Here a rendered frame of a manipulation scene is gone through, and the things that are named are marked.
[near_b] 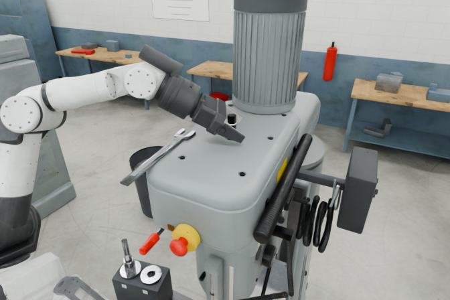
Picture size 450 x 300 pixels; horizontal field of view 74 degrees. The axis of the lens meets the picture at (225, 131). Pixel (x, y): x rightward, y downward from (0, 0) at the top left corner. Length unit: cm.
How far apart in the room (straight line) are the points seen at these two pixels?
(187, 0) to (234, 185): 520
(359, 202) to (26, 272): 88
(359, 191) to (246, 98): 44
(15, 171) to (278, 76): 67
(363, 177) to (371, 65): 403
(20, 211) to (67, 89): 30
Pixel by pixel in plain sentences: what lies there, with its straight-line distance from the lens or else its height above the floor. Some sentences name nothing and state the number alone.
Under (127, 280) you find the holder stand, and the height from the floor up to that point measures 109.
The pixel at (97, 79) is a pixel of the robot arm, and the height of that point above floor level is 205.
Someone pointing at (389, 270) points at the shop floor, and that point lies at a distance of 315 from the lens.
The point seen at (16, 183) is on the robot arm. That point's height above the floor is 185.
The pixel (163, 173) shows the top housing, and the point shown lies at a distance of 63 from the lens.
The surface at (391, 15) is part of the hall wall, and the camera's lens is 483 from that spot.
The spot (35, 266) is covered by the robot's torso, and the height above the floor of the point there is 167.
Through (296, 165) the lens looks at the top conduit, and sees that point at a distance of 81.
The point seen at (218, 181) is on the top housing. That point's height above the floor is 189.
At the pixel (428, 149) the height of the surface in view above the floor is 23.
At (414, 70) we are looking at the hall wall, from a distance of 498.
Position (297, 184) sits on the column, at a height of 152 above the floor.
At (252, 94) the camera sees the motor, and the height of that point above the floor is 195.
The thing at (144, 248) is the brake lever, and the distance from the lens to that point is 74.
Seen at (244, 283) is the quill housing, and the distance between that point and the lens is 97.
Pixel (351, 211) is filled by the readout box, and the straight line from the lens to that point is 103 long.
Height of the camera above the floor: 225
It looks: 28 degrees down
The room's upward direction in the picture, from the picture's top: straight up
